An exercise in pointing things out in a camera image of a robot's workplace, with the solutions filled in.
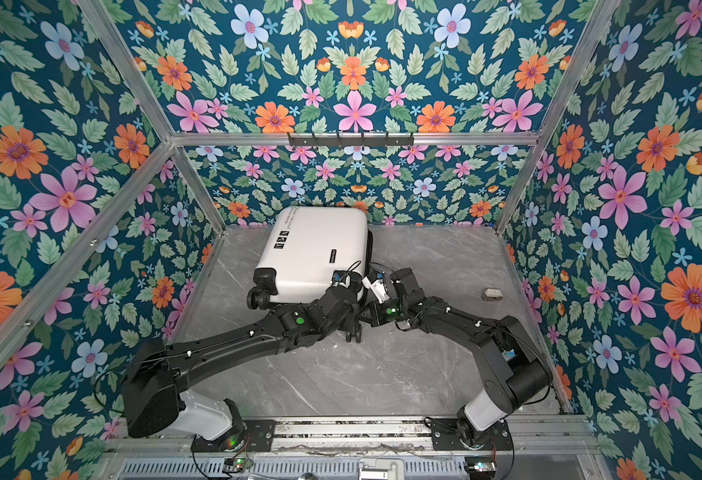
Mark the small grey white box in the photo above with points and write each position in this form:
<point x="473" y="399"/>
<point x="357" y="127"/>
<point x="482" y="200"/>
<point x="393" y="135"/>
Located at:
<point x="492" y="295"/>

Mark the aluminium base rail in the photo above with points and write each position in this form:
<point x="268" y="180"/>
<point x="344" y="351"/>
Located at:
<point x="334" y="436"/>

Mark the white black suitcase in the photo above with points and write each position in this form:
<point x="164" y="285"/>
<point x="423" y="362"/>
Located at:
<point x="305" y="247"/>

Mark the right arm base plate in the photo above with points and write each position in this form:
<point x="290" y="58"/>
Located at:
<point x="457" y="434"/>

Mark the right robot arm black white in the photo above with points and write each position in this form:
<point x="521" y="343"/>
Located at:
<point x="510" y="366"/>

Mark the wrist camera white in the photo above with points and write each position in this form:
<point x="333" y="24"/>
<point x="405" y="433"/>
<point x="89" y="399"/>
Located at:
<point x="379" y="290"/>
<point x="342" y="278"/>

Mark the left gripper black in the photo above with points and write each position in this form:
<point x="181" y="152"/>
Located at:
<point x="354" y="314"/>

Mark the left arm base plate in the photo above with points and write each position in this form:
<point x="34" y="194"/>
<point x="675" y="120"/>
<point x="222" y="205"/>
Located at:
<point x="252" y="435"/>

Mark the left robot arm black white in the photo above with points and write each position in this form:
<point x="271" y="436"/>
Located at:
<point x="157" y="384"/>

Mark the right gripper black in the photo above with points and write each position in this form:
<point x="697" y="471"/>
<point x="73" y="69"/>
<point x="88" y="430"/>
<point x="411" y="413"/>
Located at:
<point x="375" y="319"/>

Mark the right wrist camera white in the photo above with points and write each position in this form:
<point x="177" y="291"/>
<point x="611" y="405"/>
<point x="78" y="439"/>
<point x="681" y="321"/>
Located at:
<point x="379" y="290"/>

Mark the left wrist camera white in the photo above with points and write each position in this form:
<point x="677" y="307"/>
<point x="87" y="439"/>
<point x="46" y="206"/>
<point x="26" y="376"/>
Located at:
<point x="342" y="278"/>

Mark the black coat hook rack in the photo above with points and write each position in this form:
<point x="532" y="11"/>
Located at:
<point x="342" y="140"/>

